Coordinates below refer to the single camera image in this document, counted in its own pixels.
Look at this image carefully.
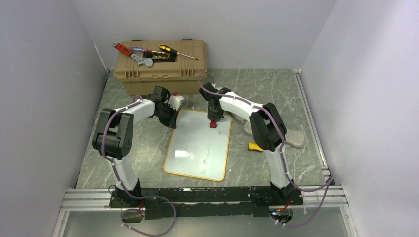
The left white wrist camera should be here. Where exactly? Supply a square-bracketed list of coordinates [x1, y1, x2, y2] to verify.
[168, 95, 184, 111]

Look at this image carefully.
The aluminium extrusion rail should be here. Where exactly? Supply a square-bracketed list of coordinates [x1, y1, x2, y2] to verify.
[61, 185, 349, 211]

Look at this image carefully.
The yellow black screwdriver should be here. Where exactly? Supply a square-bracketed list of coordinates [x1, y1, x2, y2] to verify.
[159, 45, 198, 60]

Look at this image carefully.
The red bone shaped eraser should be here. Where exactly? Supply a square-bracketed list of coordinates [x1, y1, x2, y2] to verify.
[209, 121, 217, 128]

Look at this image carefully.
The purple cable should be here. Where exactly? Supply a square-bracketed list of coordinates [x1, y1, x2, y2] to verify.
[99, 95, 177, 237]
[198, 72, 334, 229]

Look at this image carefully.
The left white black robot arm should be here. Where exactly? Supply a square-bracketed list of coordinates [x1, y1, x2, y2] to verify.
[92, 86, 184, 207]

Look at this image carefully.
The yellow bone shaped eraser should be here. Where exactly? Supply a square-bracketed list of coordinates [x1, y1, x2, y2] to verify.
[248, 142, 264, 152]

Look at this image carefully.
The yellow framed whiteboard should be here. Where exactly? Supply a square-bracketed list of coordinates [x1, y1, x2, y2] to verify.
[163, 109, 233, 182]

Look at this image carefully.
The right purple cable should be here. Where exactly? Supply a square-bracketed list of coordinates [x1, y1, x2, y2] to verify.
[198, 72, 334, 229]

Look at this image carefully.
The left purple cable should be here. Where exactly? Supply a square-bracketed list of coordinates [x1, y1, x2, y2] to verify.
[99, 95, 177, 237]

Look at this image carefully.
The blue red small screwdriver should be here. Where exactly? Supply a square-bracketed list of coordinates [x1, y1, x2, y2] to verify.
[130, 47, 165, 55]

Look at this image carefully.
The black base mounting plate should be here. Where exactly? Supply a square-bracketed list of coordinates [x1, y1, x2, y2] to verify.
[109, 186, 303, 220]

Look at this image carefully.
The red handled adjustable wrench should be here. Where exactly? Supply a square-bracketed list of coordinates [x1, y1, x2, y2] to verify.
[113, 43, 153, 68]

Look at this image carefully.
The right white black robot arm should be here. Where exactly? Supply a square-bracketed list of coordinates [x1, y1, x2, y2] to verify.
[199, 82, 294, 205]

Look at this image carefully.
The tan plastic toolbox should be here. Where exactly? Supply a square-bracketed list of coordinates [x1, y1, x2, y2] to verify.
[114, 39, 208, 96]

